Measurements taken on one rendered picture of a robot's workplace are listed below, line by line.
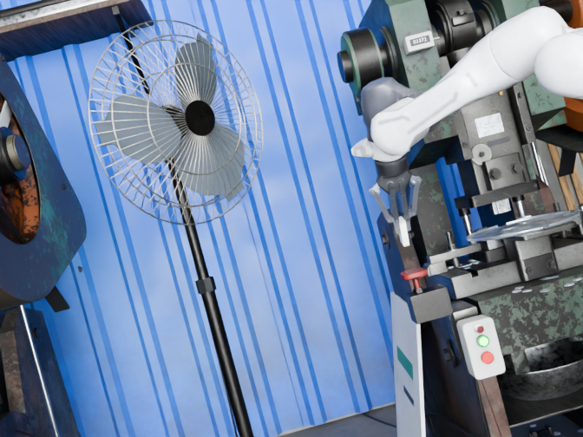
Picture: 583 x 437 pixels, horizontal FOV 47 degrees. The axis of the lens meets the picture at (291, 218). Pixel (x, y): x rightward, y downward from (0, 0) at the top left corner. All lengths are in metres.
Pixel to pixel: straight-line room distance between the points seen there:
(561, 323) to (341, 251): 1.42
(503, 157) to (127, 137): 0.99
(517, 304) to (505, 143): 0.44
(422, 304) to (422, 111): 0.53
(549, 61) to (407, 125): 0.32
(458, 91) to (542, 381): 0.90
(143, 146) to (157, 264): 1.26
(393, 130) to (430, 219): 0.76
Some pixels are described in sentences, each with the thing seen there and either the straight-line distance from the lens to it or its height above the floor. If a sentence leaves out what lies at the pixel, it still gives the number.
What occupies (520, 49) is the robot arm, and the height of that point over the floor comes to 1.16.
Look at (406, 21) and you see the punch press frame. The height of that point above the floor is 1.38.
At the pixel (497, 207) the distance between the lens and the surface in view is 1.96.
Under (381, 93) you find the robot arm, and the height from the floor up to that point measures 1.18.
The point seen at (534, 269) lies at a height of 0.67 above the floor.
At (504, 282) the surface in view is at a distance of 1.84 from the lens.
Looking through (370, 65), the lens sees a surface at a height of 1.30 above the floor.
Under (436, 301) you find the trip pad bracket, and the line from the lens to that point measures 1.68.
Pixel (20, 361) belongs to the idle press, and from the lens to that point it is 2.31.
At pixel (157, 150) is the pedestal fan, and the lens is 1.85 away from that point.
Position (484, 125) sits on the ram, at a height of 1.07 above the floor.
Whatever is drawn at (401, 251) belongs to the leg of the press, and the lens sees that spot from 2.16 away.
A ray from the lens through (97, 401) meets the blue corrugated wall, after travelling 3.18.
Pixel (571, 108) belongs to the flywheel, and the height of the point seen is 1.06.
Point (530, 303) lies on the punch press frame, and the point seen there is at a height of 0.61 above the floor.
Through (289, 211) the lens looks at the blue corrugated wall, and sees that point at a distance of 2.99.
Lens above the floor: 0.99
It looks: 1 degrees down
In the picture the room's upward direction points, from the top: 15 degrees counter-clockwise
